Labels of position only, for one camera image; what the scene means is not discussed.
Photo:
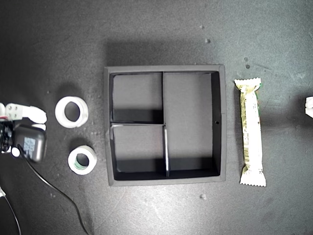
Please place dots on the large white tape roll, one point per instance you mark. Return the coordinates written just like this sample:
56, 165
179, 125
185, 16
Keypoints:
59, 112

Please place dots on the small white tape roll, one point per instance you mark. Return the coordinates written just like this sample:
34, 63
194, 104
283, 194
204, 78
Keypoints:
71, 161

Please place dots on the snack bar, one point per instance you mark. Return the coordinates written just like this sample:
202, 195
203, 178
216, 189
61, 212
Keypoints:
252, 134

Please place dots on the black tray with wells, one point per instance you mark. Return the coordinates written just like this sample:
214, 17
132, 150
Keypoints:
188, 117

